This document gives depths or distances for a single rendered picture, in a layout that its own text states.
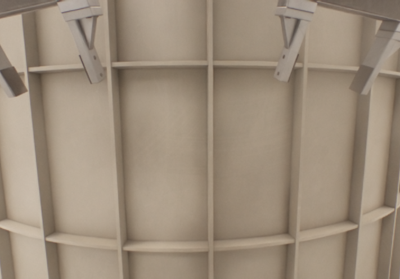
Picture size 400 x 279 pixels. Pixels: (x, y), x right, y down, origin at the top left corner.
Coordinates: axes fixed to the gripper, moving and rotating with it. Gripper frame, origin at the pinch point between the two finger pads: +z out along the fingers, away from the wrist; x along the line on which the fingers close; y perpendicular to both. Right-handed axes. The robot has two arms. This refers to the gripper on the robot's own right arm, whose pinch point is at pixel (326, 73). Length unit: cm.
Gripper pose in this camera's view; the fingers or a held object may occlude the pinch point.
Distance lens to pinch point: 39.9
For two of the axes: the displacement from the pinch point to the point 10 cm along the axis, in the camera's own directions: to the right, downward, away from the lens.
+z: -1.7, 8.6, 4.9
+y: 1.0, 5.1, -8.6
